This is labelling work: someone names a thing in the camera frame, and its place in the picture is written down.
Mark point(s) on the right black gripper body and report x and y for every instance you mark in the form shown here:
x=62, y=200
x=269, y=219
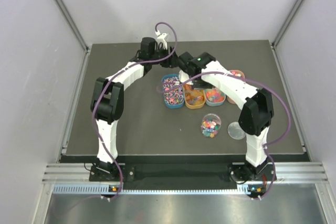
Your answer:
x=198, y=84

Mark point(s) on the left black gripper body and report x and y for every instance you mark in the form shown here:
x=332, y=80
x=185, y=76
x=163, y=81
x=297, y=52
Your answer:
x=169, y=61

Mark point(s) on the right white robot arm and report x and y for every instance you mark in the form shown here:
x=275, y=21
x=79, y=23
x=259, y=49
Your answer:
x=256, y=104

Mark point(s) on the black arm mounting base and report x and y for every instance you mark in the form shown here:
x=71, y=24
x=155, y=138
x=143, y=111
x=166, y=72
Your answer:
x=216, y=171

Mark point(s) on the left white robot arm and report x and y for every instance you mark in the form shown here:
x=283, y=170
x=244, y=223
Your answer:
x=107, y=103

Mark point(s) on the yellow tray of popsicle candies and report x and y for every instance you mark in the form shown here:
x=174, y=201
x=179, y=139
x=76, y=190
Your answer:
x=194, y=99

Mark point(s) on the pink tray of star candies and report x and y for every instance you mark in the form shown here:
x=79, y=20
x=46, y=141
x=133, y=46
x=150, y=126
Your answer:
x=235, y=73

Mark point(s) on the light blue tray of gummies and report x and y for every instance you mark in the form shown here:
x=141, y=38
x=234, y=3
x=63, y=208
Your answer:
x=214, y=97

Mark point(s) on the blue tray of lollipops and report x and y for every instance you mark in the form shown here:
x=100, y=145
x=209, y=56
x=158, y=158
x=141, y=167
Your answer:
x=173, y=94

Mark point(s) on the clear plastic jar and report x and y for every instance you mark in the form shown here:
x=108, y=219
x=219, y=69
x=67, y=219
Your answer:
x=210, y=125

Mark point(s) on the clear round jar lid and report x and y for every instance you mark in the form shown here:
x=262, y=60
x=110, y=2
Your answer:
x=235, y=131

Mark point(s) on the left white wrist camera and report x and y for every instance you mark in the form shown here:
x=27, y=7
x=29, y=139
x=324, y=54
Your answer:
x=162, y=37

